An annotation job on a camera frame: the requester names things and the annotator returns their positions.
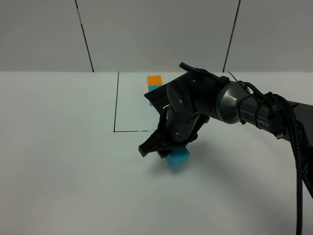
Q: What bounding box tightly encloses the right braided cable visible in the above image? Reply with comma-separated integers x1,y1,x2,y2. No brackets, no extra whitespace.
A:
268,92,313,235

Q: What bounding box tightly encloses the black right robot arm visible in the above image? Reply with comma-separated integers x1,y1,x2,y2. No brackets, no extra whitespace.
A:
139,73,313,157

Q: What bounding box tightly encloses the template blue cube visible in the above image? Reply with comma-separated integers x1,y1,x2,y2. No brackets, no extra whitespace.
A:
148,86,162,106

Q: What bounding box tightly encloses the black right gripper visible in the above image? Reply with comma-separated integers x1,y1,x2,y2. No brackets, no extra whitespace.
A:
138,105,210,159

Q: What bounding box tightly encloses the template orange cube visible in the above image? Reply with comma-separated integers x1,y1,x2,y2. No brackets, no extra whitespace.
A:
147,75,162,87

